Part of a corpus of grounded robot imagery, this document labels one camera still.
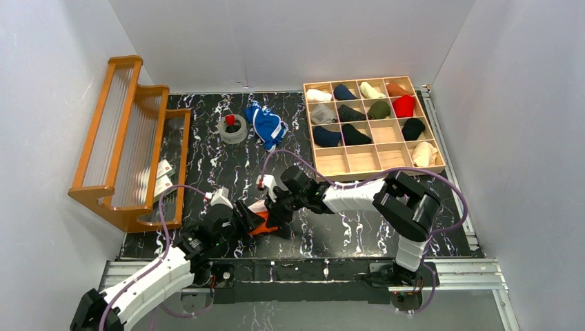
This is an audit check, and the wooden acrylic tiered rack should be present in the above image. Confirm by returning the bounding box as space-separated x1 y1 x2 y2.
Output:
68 55 191 233

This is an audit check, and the orange underwear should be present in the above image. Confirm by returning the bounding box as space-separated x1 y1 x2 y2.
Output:
248 199 279 236

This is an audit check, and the black rolled cloth middle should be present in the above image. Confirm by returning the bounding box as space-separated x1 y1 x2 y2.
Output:
341 124 372 146

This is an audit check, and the wooden compartment organizer box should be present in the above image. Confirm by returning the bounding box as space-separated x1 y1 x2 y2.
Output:
303 76 446 181

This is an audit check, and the small red cap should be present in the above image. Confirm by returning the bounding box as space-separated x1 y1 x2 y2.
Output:
225 114 236 126

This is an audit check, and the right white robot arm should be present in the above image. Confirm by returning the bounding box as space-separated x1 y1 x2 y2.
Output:
264 166 441 275

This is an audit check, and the red rolled cloth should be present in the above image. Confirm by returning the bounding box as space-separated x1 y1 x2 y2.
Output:
393 95 415 118

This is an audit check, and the clear tape roll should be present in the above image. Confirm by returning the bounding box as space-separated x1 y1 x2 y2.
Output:
217 114 248 144

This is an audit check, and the rust orange rolled cloth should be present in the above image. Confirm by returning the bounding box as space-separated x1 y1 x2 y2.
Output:
386 82 412 97

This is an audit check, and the beige rolled cloth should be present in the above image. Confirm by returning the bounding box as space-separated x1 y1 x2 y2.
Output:
411 141 439 167

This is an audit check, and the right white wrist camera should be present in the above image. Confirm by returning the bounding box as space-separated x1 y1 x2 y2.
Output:
256 174 277 202

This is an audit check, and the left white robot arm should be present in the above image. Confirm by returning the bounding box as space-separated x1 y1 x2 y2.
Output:
70 200 268 330

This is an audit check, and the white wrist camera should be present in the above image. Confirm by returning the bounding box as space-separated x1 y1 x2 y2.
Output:
256 174 277 202
205 186 233 209

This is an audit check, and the cream rolled cloth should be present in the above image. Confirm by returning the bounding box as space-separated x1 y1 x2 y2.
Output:
359 81 386 99

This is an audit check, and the blue underwear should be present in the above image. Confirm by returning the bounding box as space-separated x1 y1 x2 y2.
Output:
245 101 288 152

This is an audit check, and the white rolled cloth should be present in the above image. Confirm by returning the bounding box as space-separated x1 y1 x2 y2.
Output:
305 88 333 103

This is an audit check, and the navy rolled cloth top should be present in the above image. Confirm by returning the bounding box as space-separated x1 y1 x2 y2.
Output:
333 84 357 101

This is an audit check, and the olive rolled cloth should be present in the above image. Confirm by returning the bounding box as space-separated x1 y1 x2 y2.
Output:
367 101 391 120

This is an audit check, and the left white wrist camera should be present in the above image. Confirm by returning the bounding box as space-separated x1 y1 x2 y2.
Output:
205 186 233 209

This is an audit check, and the black rolled cloth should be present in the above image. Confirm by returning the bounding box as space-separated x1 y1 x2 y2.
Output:
401 118 426 141
341 124 372 146

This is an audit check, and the grey rolled cloth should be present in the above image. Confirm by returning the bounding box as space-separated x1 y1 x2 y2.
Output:
310 104 338 125

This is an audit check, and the black rolled cloth right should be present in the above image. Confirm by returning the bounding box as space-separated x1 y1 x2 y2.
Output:
401 118 426 141

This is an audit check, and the white box red label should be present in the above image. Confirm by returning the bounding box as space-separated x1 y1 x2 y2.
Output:
156 159 176 180

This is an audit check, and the dark patterned rolled cloth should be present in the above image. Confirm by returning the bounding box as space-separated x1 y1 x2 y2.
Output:
337 105 367 123

